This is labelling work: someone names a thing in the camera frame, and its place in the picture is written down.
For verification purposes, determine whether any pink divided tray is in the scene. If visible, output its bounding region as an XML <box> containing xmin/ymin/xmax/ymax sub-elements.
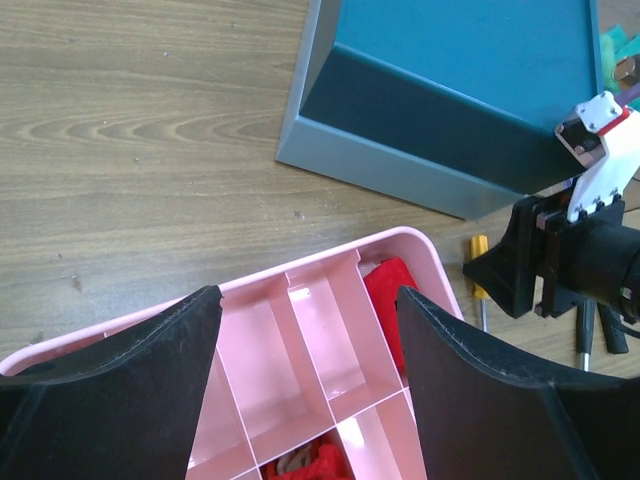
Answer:
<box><xmin>0</xmin><ymin>225</ymin><xmax>465</xmax><ymax>480</ymax></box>

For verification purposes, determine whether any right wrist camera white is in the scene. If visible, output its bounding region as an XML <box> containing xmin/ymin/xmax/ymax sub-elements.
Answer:
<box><xmin>555</xmin><ymin>91</ymin><xmax>639</xmax><ymax>223</ymax></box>

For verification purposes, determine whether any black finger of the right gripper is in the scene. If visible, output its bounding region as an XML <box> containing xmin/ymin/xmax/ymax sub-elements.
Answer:
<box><xmin>463</xmin><ymin>197</ymin><xmax>540</xmax><ymax>319</ymax></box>

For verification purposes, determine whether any red white striped sock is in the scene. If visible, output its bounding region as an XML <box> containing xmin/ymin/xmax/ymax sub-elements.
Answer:
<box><xmin>261</xmin><ymin>441</ymin><xmax>350</xmax><ymax>480</ymax></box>

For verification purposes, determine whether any red sock top right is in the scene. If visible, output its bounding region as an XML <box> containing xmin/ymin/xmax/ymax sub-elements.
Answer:
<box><xmin>363</xmin><ymin>257</ymin><xmax>418</xmax><ymax>373</ymax></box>

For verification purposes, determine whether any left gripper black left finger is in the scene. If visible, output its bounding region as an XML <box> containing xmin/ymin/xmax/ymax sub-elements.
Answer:
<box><xmin>1</xmin><ymin>286</ymin><xmax>222</xmax><ymax>479</ymax></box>

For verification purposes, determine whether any claw hammer black handle upright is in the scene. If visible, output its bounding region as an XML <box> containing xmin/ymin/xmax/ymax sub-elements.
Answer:
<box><xmin>575</xmin><ymin>300</ymin><xmax>596</xmax><ymax>371</ymax></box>

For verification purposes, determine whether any teal drawer box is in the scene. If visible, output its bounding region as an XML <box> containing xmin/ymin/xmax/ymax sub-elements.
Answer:
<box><xmin>276</xmin><ymin>1</ymin><xmax>603</xmax><ymax>219</ymax></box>

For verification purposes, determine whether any orange yellow screwdriver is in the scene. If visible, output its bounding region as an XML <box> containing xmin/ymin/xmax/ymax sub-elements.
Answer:
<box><xmin>470</xmin><ymin>234</ymin><xmax>490</xmax><ymax>333</ymax></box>

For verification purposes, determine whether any green cloth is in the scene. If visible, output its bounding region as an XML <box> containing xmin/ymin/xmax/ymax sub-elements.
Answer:
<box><xmin>599</xmin><ymin>25</ymin><xmax>639</xmax><ymax>94</ymax></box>

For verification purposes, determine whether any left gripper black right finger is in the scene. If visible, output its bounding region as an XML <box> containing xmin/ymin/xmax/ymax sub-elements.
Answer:
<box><xmin>396</xmin><ymin>287</ymin><xmax>639</xmax><ymax>479</ymax></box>

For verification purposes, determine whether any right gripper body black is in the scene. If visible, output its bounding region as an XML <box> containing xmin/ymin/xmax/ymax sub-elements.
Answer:
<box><xmin>532</xmin><ymin>192</ymin><xmax>639</xmax><ymax>320</ymax></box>

